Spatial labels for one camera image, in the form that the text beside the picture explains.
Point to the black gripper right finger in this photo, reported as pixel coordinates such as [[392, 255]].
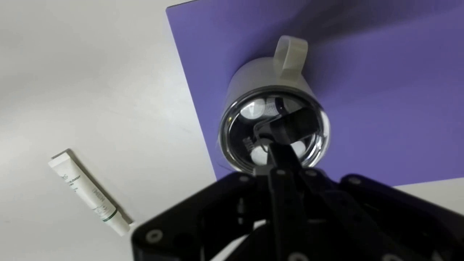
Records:
[[377, 226]]

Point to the white tube marker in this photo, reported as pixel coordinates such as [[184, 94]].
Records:
[[87, 188]]

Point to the clear sliding cup lid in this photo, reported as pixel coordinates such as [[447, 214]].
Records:
[[232, 139]]

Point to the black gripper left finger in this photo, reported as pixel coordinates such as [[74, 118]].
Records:
[[193, 226]]

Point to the purple mat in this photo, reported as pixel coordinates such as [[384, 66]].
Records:
[[386, 95]]

